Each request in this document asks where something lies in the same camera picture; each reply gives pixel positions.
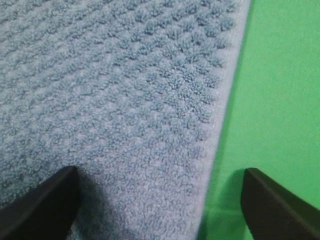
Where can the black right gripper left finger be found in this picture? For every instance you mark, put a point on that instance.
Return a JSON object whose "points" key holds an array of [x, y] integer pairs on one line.
{"points": [[47, 212]]}

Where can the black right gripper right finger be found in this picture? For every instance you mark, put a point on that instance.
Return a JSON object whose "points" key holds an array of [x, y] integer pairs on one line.
{"points": [[272, 212]]}

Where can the blue waffle-weave towel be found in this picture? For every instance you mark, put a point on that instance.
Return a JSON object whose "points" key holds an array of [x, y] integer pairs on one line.
{"points": [[132, 92]]}

